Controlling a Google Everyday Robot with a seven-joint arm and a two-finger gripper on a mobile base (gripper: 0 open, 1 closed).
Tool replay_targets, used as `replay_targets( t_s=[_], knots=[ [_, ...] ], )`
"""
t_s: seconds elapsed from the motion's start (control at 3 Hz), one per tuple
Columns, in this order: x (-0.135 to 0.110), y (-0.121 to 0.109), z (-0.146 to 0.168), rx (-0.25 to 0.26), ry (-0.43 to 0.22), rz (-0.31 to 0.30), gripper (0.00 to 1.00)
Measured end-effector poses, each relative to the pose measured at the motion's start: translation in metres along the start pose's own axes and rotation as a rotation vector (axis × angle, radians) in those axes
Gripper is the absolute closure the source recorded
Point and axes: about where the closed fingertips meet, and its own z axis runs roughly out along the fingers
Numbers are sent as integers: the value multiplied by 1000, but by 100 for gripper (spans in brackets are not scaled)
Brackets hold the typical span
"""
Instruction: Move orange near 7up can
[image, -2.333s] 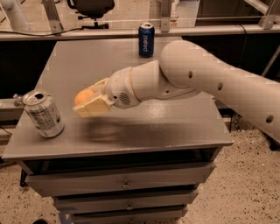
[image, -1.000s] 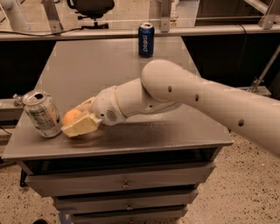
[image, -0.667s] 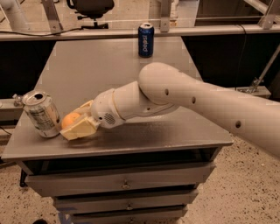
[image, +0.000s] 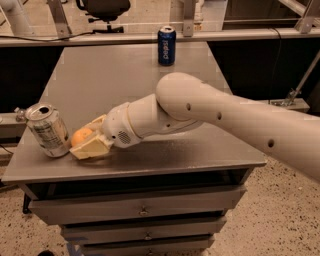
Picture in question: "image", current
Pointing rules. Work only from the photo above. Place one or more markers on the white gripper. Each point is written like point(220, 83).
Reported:
point(116, 125)

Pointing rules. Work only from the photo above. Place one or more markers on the orange fruit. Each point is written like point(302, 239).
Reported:
point(80, 135)

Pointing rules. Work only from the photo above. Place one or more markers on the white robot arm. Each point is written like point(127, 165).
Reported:
point(183, 102)

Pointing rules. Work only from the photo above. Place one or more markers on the silver 7up can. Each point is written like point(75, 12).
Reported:
point(48, 128)

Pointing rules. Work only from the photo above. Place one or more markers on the blue pepsi can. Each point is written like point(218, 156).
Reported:
point(166, 45)

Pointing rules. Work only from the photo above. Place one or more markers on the grey drawer cabinet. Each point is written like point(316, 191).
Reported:
point(89, 82)

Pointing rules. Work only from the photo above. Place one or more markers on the middle grey drawer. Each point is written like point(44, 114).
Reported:
point(144, 231)

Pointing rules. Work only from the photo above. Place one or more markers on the grey drawer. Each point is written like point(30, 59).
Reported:
point(144, 231)
point(149, 248)
point(137, 205)

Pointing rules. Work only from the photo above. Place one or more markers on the black office chair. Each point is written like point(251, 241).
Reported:
point(106, 11)

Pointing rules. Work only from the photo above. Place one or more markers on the top grey drawer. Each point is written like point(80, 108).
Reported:
point(137, 205)

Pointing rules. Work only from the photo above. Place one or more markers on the bottom grey drawer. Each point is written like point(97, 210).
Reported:
point(149, 248)

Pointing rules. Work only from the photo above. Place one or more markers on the grey metal rail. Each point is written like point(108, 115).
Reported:
point(90, 39)

